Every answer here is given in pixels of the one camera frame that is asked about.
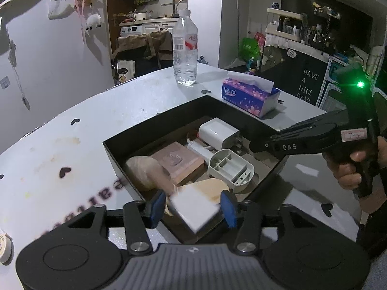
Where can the white sheep plush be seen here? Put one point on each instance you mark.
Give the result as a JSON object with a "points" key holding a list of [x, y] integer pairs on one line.
{"points": [[93, 21]]}

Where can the person's right forearm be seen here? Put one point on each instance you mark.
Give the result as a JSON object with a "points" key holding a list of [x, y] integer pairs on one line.
{"points": [[375, 232]]}

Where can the white washing machine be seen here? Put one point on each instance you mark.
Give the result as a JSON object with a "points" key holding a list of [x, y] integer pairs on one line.
{"points": [[131, 30]]}

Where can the white tote bag with duck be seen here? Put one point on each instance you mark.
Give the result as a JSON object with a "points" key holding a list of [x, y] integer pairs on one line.
{"points": [[124, 71]]}

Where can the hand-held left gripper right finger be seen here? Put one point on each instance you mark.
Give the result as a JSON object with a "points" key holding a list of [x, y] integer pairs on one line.
{"points": [[229, 208]]}

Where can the white tape roll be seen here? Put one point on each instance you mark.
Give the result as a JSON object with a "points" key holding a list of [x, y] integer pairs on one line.
{"points": [[4, 246]]}

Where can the black chalkboard sign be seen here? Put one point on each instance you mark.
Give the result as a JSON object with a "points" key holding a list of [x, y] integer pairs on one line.
{"points": [[302, 78]]}

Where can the chair with brown jacket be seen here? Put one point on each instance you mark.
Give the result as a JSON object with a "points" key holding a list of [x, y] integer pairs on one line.
{"points": [[145, 45]]}

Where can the white shelf rack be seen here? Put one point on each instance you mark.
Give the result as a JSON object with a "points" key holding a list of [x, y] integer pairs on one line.
{"points": [[285, 25]]}

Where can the clear plastic water bottle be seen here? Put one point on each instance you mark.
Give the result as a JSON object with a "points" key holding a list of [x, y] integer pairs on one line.
{"points": [[185, 60]]}

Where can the white charger plug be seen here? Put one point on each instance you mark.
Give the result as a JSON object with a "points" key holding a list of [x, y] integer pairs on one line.
{"points": [[216, 131]]}

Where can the person's right hand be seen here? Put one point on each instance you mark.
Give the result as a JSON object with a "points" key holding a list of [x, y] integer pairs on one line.
{"points": [[344, 172]]}

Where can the white cooking pot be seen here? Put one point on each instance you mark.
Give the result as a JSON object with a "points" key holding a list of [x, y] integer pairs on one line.
{"points": [[139, 15]]}

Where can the purple floral tissue pack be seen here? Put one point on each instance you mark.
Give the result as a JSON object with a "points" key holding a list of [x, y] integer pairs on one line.
{"points": [[245, 96]]}

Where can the white wall socket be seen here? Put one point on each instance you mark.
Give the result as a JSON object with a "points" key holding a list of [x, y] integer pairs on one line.
{"points": [[4, 82]]}

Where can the wooden block with clear hook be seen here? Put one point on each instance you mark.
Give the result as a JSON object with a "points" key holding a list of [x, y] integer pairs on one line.
{"points": [[187, 166]]}

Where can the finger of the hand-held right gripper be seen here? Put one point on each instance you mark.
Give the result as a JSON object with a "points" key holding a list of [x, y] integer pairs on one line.
{"points": [[260, 145], [302, 124]]}

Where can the pink hanging ribbon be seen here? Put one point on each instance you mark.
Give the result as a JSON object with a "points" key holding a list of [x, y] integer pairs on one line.
{"points": [[82, 12]]}

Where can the green bag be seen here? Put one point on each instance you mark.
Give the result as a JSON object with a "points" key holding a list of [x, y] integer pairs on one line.
{"points": [[249, 46]]}

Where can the white rectangular block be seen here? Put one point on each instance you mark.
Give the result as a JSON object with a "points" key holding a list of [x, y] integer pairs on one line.
{"points": [[193, 208]]}

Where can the grey plastic holder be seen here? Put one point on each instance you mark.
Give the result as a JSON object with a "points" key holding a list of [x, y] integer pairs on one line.
{"points": [[218, 160]]}

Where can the beige wooden board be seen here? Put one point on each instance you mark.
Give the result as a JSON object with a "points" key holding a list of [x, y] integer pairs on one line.
{"points": [[211, 187]]}

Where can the black box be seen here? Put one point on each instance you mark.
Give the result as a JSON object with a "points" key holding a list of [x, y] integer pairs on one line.
{"points": [[169, 120]]}

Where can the perforated metal rack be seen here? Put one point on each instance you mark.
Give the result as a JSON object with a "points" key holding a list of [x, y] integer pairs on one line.
{"points": [[332, 78]]}

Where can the beige round stone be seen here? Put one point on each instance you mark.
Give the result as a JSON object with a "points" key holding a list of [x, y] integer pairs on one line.
{"points": [[142, 169]]}

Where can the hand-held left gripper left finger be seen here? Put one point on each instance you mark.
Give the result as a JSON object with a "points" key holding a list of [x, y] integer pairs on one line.
{"points": [[157, 210]]}

